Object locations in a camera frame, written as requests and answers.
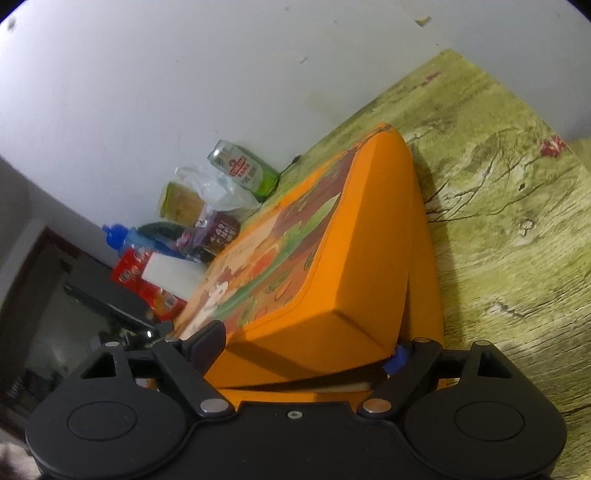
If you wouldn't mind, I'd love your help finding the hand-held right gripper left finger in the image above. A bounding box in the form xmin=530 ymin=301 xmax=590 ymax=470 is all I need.
xmin=81 ymin=319 xmax=234 ymax=418

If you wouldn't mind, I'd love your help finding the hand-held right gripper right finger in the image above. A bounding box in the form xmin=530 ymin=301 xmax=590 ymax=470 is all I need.
xmin=359 ymin=338 xmax=513 ymax=419

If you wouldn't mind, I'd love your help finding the orange cardboard box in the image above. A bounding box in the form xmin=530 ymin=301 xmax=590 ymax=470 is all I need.
xmin=217 ymin=217 xmax=446 ymax=402

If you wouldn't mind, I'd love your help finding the orange box lid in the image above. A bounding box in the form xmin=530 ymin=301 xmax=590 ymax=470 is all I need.
xmin=173 ymin=122 xmax=446 ymax=388

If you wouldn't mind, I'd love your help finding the green wood-grain desktop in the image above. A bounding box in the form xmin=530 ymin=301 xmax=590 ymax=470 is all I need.
xmin=240 ymin=48 xmax=591 ymax=480

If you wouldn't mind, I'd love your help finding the red snack bag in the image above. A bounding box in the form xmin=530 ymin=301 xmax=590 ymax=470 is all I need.
xmin=111 ymin=248 xmax=188 ymax=321

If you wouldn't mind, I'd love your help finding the blue water bottle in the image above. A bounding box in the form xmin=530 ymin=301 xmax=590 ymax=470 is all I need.
xmin=102 ymin=223 xmax=185 ymax=259

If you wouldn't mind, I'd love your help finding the dark green bag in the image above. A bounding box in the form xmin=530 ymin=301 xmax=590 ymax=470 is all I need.
xmin=137 ymin=222 xmax=185 ymax=241

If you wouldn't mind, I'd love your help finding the purple-lid tin can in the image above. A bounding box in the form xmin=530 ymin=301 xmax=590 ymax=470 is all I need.
xmin=196 ymin=212 xmax=241 ymax=264

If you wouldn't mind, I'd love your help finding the yellow packet green top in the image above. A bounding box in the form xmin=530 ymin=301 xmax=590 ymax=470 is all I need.
xmin=158 ymin=181 xmax=206 ymax=227

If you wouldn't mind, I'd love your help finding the clear plastic bag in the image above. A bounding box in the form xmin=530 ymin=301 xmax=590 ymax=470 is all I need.
xmin=175 ymin=166 xmax=259 ymax=217

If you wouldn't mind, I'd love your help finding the green beer can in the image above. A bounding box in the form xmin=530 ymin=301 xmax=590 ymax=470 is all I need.
xmin=207 ymin=140 xmax=280 ymax=203

